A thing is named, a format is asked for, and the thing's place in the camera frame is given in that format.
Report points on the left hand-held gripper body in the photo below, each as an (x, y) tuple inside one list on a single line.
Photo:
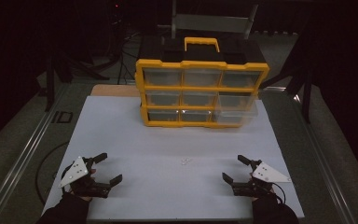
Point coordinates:
[(74, 174)]

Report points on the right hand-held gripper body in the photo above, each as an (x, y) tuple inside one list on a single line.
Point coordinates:
[(265, 174)]

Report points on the small clear plastic piece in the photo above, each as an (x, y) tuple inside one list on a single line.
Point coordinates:
[(185, 161)]

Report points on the pulled-out clear plastic drawer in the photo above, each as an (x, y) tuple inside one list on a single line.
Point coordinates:
[(236, 107)]

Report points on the yellow and black drawer organizer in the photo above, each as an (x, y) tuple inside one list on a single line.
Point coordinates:
[(199, 64)]

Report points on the person's right hand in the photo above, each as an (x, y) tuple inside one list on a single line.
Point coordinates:
[(265, 198)]

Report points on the person's left hand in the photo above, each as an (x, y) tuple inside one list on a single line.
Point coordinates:
[(84, 198)]

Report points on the wooden board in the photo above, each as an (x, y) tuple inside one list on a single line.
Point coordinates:
[(115, 90)]

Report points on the black stand legs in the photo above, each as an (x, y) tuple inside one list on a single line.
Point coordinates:
[(51, 77), (306, 93)]

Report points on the set of closed clear drawers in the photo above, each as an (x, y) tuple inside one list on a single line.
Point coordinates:
[(163, 77)]

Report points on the aluminium floor rail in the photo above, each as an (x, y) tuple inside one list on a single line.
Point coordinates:
[(329, 168), (21, 155)]

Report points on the grey metal chair frame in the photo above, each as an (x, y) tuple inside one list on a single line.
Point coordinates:
[(211, 22)]

